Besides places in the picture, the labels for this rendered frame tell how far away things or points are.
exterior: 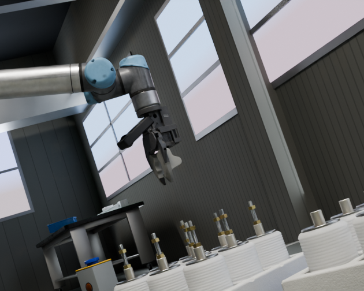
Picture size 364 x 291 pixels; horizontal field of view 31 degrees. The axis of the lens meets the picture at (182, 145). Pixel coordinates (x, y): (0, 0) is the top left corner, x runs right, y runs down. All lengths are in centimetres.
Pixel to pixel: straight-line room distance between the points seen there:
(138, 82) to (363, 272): 90
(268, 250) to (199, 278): 25
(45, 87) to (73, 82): 7
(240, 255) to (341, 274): 37
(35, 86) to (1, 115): 691
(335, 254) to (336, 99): 282
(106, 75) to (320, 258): 74
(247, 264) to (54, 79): 66
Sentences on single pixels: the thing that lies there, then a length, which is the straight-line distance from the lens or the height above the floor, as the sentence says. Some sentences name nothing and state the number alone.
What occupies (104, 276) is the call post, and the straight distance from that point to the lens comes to 174.
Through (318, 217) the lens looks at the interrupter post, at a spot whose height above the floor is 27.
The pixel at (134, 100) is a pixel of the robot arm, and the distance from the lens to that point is 181.
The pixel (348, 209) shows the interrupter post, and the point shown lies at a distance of 136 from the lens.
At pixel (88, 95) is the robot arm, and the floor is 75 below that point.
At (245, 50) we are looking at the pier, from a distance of 454.
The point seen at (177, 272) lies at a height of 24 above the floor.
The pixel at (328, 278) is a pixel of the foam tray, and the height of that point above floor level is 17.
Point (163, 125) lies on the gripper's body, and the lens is 181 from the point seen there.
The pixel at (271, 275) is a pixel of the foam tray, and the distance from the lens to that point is 150.
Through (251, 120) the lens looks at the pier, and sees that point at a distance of 456.
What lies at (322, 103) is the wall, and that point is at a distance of 412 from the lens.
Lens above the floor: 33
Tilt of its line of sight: 7 degrees up
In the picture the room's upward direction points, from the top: 19 degrees counter-clockwise
